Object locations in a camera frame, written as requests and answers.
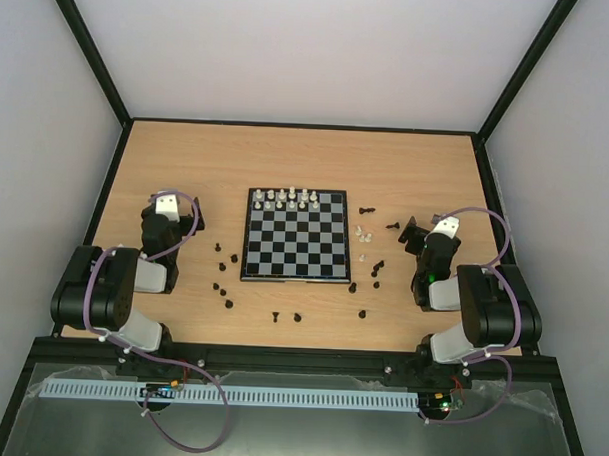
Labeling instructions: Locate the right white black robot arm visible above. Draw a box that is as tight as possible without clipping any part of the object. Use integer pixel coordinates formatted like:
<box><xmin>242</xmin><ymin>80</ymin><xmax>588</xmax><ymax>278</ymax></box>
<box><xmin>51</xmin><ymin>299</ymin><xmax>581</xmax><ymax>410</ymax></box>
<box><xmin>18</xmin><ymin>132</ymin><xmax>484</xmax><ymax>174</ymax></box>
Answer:
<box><xmin>398</xmin><ymin>217</ymin><xmax>542</xmax><ymax>385</ymax></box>

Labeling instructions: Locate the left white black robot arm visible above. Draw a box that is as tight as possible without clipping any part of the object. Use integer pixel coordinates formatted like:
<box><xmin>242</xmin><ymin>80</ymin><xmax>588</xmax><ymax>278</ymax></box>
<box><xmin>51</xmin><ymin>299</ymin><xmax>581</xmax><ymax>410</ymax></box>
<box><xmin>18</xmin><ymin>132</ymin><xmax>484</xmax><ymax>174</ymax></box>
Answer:
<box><xmin>50</xmin><ymin>190</ymin><xmax>205</xmax><ymax>357</ymax></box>

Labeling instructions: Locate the right circuit board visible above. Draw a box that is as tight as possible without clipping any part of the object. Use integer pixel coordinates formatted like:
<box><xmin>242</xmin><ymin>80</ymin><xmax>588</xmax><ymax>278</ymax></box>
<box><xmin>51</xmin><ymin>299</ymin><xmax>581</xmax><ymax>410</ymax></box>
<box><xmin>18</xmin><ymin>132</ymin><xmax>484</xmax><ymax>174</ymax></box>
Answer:
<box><xmin>417</xmin><ymin>390</ymin><xmax>466</xmax><ymax>413</ymax></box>

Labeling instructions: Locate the black piece right tall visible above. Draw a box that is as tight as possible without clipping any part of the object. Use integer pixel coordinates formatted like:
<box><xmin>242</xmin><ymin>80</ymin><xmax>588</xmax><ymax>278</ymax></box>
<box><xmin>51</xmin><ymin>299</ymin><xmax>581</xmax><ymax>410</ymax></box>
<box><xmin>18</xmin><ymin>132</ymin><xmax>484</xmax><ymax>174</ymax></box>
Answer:
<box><xmin>372</xmin><ymin>260</ymin><xmax>384</xmax><ymax>272</ymax></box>

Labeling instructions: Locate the black and silver chessboard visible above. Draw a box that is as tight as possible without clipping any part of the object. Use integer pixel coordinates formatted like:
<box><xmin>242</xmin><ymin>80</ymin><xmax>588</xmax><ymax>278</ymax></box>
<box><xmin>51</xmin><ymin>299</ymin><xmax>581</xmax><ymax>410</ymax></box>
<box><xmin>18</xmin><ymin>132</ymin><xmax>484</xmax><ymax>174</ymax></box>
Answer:
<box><xmin>240</xmin><ymin>187</ymin><xmax>352</xmax><ymax>284</ymax></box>

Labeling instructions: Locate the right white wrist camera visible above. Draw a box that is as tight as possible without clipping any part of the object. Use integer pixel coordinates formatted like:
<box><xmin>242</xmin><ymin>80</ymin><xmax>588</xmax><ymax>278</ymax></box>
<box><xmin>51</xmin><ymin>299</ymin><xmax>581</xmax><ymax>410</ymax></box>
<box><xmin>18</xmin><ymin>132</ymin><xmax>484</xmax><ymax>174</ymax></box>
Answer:
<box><xmin>430</xmin><ymin>215</ymin><xmax>460</xmax><ymax>239</ymax></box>

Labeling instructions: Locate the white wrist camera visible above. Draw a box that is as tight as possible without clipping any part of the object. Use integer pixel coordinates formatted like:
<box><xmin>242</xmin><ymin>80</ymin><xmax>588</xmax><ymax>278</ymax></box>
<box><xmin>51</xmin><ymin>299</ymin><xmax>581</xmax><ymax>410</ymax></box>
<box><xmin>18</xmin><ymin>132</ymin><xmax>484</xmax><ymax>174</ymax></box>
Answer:
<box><xmin>430</xmin><ymin>215</ymin><xmax>460</xmax><ymax>239</ymax></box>
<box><xmin>154</xmin><ymin>190</ymin><xmax>180</xmax><ymax>223</ymax></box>

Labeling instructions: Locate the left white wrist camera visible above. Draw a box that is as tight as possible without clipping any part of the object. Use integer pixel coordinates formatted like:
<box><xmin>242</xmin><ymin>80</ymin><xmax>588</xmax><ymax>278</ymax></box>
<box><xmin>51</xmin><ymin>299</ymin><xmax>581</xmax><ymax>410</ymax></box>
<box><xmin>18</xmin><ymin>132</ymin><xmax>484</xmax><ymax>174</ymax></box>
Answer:
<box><xmin>154</xmin><ymin>190</ymin><xmax>180</xmax><ymax>223</ymax></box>

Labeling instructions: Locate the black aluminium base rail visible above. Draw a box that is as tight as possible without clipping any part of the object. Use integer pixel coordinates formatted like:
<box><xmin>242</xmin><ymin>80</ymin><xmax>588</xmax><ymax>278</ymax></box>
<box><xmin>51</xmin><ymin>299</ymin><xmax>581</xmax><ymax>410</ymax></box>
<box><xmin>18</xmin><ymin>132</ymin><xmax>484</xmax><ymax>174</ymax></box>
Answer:
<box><xmin>28</xmin><ymin>335</ymin><xmax>561</xmax><ymax>393</ymax></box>

